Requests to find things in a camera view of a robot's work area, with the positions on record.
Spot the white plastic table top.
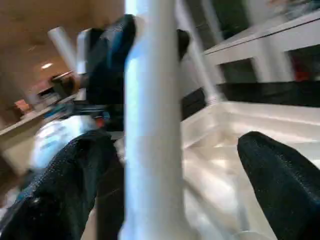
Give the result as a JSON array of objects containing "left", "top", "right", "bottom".
[{"left": 117, "top": 102, "right": 320, "bottom": 240}]

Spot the red bottle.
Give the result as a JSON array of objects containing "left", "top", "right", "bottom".
[{"left": 292, "top": 53, "right": 308, "bottom": 81}]

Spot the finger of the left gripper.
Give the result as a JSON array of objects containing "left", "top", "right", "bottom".
[{"left": 176, "top": 28, "right": 191, "bottom": 61}]

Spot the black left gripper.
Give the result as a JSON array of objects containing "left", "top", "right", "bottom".
[{"left": 72, "top": 14, "right": 138, "bottom": 131}]

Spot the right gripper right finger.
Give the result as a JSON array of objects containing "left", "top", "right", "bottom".
[{"left": 236, "top": 131, "right": 320, "bottom": 240}]

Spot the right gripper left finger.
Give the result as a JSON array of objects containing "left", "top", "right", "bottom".
[{"left": 0, "top": 129, "right": 125, "bottom": 240}]

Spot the white cabinet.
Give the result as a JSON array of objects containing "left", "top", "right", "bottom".
[{"left": 203, "top": 0, "right": 320, "bottom": 83}]

